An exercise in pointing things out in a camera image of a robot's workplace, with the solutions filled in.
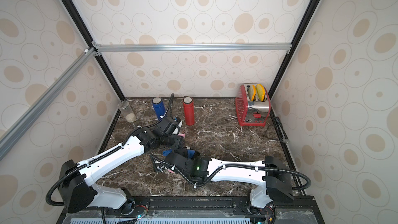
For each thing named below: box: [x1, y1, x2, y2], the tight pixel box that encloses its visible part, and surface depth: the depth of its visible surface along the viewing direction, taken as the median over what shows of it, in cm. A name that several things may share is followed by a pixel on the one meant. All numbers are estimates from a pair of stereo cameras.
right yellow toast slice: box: [255, 83, 266, 102], surface depth 98 cm
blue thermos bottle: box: [151, 96, 166, 120], surface depth 92 cm
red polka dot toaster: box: [235, 82, 272, 127], surface depth 99 cm
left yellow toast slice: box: [248, 84, 257, 102], surface depth 99 cm
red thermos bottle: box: [182, 95, 195, 126], surface depth 96 cm
